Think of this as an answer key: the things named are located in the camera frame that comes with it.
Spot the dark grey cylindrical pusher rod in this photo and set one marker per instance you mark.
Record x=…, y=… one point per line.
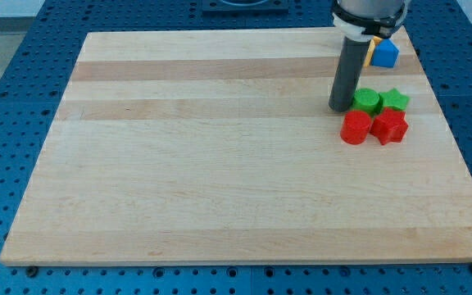
x=350, y=64

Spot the green cylinder block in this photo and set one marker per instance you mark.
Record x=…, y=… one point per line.
x=365, y=99

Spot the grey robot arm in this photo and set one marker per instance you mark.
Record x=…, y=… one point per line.
x=360, y=21

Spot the yellow block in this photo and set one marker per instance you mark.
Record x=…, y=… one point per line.
x=374, y=42

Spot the blue pentagon block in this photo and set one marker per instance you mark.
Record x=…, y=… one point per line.
x=385, y=54

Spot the green star block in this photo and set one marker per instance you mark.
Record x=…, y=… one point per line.
x=393, y=99

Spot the red cylinder block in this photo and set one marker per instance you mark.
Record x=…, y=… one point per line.
x=356, y=126

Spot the red star block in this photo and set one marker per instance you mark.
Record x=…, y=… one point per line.
x=389, y=126

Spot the wooden board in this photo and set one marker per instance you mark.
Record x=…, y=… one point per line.
x=218, y=147

